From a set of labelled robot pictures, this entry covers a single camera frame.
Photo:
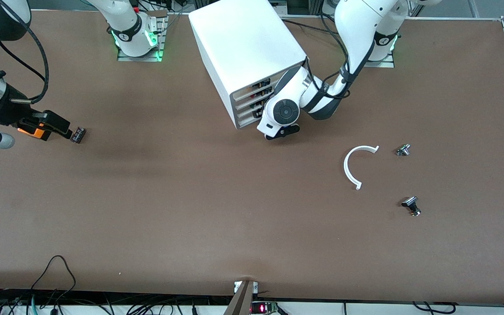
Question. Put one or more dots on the small silver switch part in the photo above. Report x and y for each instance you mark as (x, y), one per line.
(403, 150)

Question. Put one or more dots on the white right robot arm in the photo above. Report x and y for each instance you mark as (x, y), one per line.
(127, 19)

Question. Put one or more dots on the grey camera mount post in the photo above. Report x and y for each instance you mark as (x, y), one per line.
(241, 302)

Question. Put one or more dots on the small black contact block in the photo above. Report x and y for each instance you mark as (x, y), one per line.
(78, 135)

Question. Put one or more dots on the orange black button enclosure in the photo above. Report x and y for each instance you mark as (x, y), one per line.
(37, 133)

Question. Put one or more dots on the white curved plastic arc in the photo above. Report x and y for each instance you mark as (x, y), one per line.
(345, 167)

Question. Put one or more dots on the black head push button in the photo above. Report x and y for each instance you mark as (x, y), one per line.
(411, 204)

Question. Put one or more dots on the device with red light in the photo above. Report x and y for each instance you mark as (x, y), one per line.
(260, 308)

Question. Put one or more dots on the aluminium arm base plate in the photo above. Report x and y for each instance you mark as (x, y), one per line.
(140, 58)
(379, 64)

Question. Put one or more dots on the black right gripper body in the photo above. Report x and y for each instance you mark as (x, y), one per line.
(10, 108)

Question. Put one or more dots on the black red switch component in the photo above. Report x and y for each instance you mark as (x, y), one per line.
(261, 83)
(263, 92)

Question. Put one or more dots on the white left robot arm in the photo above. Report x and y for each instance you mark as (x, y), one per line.
(357, 26)

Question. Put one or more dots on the white post bracket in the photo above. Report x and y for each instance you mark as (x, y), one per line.
(236, 286)

